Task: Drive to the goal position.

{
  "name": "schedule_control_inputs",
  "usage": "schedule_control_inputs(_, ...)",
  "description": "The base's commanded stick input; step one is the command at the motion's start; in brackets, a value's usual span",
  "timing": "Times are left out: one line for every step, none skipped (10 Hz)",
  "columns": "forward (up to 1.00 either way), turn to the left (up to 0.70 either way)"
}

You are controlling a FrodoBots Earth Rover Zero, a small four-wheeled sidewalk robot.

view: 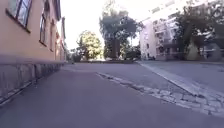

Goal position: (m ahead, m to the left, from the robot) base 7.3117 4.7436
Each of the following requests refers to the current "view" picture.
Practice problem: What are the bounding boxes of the dark bushes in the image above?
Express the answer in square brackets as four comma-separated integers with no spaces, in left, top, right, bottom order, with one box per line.
[119,44,143,62]

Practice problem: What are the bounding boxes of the yellow-green tree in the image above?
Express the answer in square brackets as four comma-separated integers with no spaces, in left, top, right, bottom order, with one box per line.
[75,29,104,62]

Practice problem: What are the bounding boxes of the big dark tree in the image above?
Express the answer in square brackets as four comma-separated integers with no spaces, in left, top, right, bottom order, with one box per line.
[98,0,145,61]

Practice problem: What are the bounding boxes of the grey asphalt road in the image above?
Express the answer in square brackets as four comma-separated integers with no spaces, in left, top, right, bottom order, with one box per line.
[0,60,224,128]

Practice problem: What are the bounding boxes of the pale building with balconies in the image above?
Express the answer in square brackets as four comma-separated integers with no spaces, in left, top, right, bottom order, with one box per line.
[139,0,201,62]

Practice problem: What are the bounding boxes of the pale kerb strip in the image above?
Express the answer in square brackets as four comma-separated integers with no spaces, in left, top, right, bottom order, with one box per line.
[136,61,224,101]

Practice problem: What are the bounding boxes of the straight cobblestone strip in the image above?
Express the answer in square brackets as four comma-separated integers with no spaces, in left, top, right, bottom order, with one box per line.
[96,71,224,119]

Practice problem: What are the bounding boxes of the group of dark trees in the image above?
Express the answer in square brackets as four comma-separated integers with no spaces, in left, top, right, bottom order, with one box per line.
[173,0,224,62]

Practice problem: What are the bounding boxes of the peach building with stone base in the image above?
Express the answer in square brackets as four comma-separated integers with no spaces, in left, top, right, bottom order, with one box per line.
[0,0,68,105]

